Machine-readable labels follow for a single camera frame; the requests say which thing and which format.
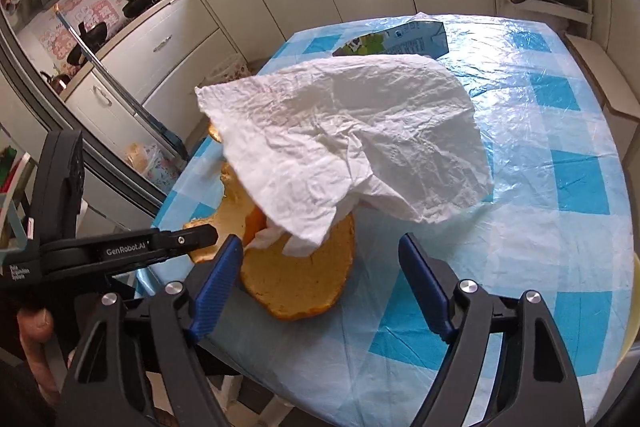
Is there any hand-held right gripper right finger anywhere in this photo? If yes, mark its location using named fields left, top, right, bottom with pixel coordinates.
left=398, top=232, right=586, bottom=427

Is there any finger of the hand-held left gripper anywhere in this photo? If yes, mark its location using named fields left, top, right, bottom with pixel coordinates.
left=159, top=226, right=219, bottom=259

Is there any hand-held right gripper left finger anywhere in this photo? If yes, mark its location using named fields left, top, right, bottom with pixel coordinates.
left=60, top=234, right=246, bottom=427

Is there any large orange peel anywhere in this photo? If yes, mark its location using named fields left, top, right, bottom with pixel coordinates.
left=240, top=212, right=357, bottom=322

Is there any white paper napkin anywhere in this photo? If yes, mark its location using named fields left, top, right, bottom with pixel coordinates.
left=194, top=55, right=496, bottom=258

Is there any person's left hand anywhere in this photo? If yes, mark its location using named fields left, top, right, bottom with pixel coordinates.
left=17, top=309, right=69, bottom=408

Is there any clear plastic food bag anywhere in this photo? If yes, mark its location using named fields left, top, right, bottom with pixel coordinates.
left=125, top=142, right=177, bottom=190

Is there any blue checkered tablecloth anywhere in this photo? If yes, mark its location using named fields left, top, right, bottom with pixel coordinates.
left=135, top=13, right=636, bottom=427

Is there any black wok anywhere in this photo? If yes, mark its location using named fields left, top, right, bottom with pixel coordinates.
left=66, top=22, right=109, bottom=64

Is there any black frying pan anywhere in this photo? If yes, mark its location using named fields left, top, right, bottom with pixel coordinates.
left=120, top=0, right=161, bottom=20

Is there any blue green drink carton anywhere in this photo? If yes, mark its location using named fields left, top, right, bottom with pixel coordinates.
left=332, top=21, right=449, bottom=60

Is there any white wooden stool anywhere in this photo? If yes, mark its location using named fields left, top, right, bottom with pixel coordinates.
left=565, top=34, right=640, bottom=122

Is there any grey metal door frame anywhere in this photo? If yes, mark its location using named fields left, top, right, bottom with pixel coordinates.
left=0, top=0, right=191, bottom=228

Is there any pink wall sticker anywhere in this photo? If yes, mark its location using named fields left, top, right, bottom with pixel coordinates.
left=32, top=0, right=151, bottom=62

